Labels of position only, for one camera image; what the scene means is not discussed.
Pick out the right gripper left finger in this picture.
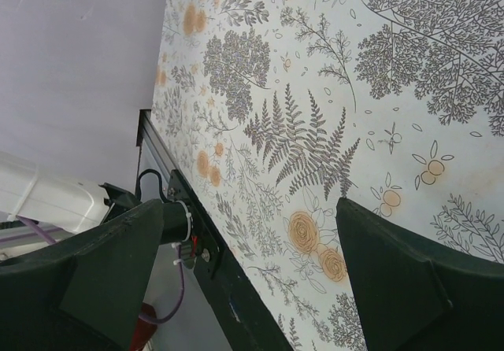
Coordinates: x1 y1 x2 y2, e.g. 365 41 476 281
1 200 163 350

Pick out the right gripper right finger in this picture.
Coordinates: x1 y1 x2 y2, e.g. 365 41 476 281
335 198 503 350

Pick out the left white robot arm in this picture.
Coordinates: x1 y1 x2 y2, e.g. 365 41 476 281
1 152 139 234

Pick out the floral table mat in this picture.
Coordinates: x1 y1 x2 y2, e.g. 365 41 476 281
151 0 503 350

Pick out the black metal base rail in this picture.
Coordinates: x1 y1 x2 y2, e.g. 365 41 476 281
137 109 291 350

